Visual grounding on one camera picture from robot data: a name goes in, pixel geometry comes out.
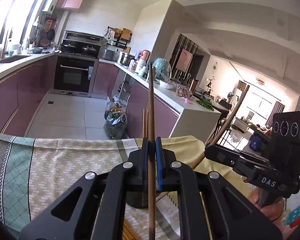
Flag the pink lower kitchen cabinets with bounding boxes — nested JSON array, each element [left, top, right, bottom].
[[0, 55, 179, 139]]

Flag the wooden chopstick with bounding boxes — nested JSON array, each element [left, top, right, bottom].
[[155, 84, 250, 203], [148, 63, 156, 239]]

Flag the right camera box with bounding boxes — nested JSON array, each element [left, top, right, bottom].
[[269, 111, 300, 178]]

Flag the white water heater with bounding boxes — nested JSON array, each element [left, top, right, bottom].
[[42, 0, 58, 15]]

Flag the black wall spice rack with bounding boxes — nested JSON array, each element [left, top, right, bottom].
[[104, 26, 133, 49]]

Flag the pink thermos kettle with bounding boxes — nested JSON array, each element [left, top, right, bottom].
[[140, 50, 151, 61]]

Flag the green vegetables on counter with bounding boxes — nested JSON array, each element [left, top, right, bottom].
[[196, 100, 213, 111]]

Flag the stove hood with pots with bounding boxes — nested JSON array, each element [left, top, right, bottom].
[[61, 31, 107, 59]]

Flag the pink wall painting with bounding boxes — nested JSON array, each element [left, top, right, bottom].
[[176, 49, 193, 72]]

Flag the steel stock pot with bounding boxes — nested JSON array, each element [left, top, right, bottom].
[[120, 53, 135, 66]]

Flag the green vegetable plastic bag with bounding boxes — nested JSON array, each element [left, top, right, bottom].
[[104, 112, 128, 140]]

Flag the yellow cloth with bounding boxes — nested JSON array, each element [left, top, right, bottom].
[[136, 135, 253, 198]]

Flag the teal round appliance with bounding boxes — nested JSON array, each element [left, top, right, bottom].
[[152, 58, 172, 82]]

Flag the black mesh utensil holder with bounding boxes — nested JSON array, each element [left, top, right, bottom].
[[126, 190, 148, 209]]

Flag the patterned beige green tablecloth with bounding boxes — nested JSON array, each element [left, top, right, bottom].
[[0, 130, 183, 240]]

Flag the chopstick in holder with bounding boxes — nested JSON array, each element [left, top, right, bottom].
[[142, 109, 147, 138], [146, 109, 149, 138]]

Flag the right hand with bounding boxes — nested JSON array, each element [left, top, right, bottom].
[[248, 188, 285, 221]]

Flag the black built-in oven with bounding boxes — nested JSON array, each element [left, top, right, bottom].
[[53, 56, 95, 93]]

